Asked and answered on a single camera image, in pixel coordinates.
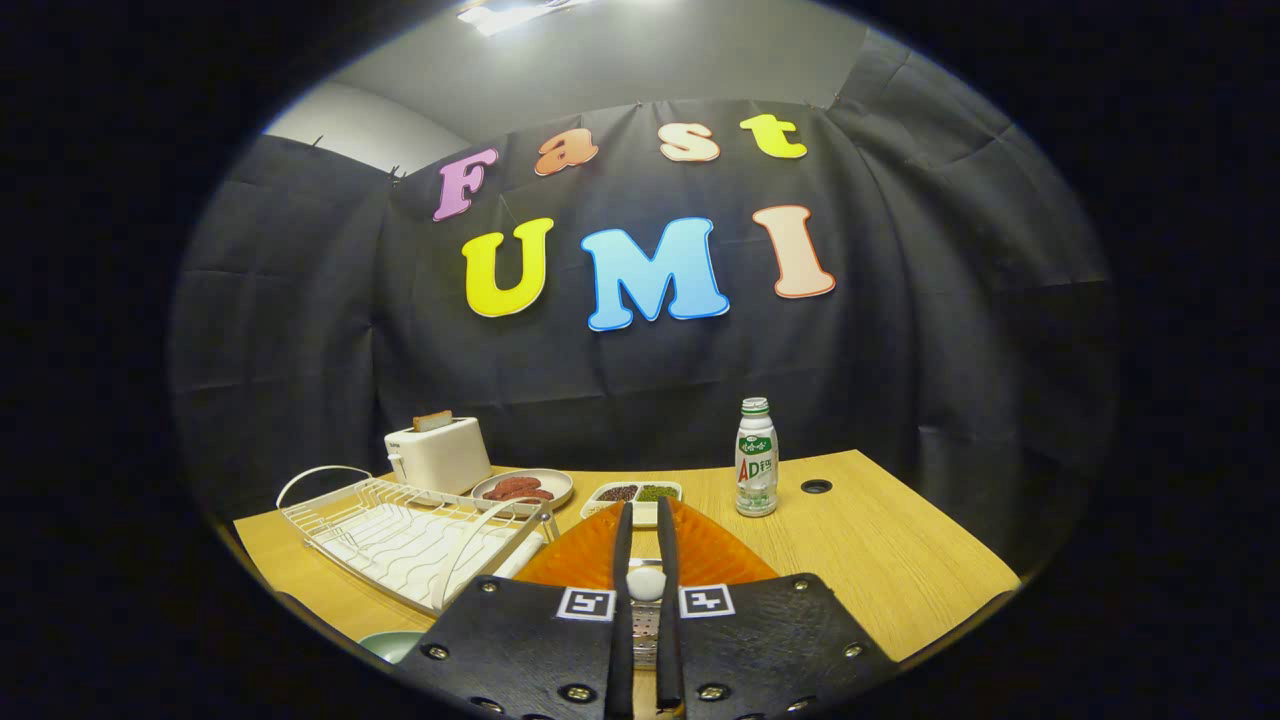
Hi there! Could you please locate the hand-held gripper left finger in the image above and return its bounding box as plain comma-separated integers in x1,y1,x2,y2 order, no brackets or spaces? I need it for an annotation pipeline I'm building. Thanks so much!
395,497,637,720

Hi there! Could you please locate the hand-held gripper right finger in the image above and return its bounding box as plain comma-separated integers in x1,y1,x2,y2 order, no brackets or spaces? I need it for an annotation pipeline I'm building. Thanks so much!
655,497,901,720

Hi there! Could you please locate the metal wire basket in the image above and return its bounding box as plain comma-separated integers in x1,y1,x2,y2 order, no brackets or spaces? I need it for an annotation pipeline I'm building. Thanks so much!
632,600,663,669

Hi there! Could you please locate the pale green plate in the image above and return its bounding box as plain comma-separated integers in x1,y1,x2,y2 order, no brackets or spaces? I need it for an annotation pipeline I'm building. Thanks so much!
358,630,426,665

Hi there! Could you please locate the white wire dish rack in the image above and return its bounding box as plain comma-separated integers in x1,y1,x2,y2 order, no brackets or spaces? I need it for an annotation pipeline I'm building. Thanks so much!
276,465,561,616

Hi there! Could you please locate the beige round plate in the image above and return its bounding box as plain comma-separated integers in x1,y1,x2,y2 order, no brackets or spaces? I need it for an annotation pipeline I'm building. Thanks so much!
471,468,575,513

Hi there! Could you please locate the white drip tray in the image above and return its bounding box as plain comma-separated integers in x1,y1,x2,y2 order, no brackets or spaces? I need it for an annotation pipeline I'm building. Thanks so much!
320,505,546,606

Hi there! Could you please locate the white green-label drink bottle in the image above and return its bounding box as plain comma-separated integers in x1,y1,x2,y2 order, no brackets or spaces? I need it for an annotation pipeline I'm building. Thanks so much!
735,397,780,518

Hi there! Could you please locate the white divided tray with beans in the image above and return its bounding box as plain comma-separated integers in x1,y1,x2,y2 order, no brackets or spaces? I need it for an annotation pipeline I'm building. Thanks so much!
580,480,684,529

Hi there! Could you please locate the white toaster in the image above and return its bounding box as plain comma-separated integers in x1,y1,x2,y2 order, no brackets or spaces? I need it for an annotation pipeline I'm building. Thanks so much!
384,417,493,497

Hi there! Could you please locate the black backdrop cloth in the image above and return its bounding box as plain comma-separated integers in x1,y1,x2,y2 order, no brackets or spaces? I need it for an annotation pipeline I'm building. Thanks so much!
170,30,1116,581

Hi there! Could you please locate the large ceiling light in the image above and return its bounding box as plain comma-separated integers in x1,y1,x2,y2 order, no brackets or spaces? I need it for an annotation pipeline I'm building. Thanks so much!
458,0,591,36

